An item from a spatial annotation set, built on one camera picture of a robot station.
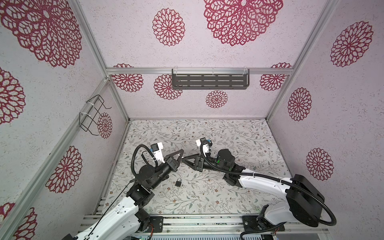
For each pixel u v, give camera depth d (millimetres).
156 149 615
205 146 659
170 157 603
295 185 472
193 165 638
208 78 971
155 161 615
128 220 605
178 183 876
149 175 521
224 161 576
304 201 421
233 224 760
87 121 771
